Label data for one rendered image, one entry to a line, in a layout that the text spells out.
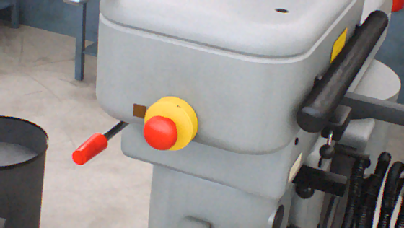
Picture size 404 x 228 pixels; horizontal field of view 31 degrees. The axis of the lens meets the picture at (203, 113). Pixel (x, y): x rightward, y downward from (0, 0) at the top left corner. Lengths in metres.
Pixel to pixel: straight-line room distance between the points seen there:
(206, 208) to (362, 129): 0.52
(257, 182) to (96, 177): 3.26
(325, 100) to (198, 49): 0.16
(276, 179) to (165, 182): 0.19
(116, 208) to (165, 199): 2.86
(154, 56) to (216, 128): 0.11
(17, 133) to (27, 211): 0.41
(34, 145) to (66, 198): 0.67
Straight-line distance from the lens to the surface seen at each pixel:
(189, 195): 1.03
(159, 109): 0.82
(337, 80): 0.90
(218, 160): 0.95
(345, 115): 1.11
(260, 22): 0.79
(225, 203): 1.02
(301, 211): 1.21
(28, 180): 3.13
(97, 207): 3.91
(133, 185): 4.12
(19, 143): 3.44
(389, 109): 1.30
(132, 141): 0.99
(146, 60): 0.83
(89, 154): 0.87
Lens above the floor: 2.12
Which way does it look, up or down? 25 degrees down
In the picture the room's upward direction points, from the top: 7 degrees clockwise
